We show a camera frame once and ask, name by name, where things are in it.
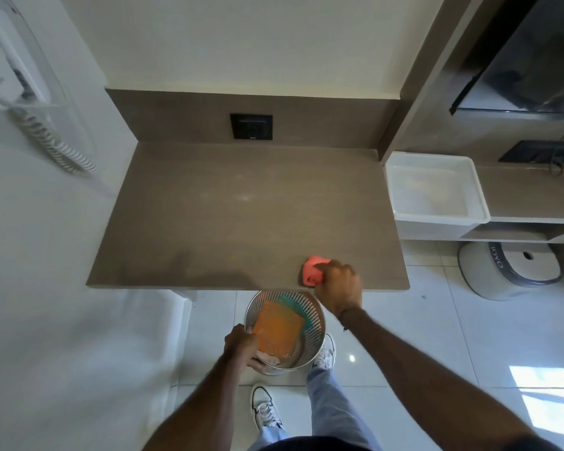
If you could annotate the person's right hand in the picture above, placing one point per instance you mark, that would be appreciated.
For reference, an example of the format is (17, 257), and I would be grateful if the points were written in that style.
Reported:
(339, 286)

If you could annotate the person's left hand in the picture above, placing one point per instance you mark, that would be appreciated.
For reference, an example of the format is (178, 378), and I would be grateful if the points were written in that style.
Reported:
(239, 345)

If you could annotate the person's right fingers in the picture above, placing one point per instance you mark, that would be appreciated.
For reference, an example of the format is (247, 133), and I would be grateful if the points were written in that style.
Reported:
(323, 273)

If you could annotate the person's left fingers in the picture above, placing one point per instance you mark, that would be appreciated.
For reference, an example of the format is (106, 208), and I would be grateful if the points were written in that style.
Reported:
(253, 348)

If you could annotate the pink cleaning cloth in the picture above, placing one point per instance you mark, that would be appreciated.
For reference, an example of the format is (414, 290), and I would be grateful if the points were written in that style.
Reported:
(313, 271)

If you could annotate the silver mesh waste bin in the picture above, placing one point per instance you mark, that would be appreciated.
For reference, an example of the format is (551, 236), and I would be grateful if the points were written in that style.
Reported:
(286, 333)

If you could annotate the person's right forearm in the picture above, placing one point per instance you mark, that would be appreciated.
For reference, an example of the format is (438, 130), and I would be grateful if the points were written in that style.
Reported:
(432, 385)

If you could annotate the person's left forearm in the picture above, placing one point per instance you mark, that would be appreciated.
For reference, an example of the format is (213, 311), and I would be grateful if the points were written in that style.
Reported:
(200, 401)

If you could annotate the orange packet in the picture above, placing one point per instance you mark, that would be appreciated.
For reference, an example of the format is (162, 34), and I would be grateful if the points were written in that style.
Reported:
(277, 329)

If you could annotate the teal packet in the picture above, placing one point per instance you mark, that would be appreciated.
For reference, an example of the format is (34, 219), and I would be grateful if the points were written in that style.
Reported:
(295, 305)

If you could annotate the black wrist band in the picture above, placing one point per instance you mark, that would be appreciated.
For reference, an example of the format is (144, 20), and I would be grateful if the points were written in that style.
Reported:
(348, 315)

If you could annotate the white sneaker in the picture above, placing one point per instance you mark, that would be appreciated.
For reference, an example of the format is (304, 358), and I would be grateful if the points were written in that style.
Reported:
(264, 408)
(325, 354)

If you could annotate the blue jeans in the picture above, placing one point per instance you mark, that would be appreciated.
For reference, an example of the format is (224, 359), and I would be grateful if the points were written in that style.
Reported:
(329, 413)

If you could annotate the white plastic tray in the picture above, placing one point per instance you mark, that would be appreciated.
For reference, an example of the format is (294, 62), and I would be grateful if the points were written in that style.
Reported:
(435, 192)

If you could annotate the grey round stool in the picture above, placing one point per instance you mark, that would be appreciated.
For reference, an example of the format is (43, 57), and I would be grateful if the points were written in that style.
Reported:
(507, 270)

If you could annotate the black socket panel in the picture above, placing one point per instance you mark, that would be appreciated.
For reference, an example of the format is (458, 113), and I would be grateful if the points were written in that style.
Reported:
(538, 151)

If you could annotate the black television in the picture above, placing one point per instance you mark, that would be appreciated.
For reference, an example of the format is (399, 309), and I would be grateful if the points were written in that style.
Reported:
(526, 56)

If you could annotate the black wall socket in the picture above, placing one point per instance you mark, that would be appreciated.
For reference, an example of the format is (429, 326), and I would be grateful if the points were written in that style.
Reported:
(251, 127)

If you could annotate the white wall hair dryer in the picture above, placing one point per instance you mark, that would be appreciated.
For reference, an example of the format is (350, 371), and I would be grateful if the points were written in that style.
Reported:
(9, 60)

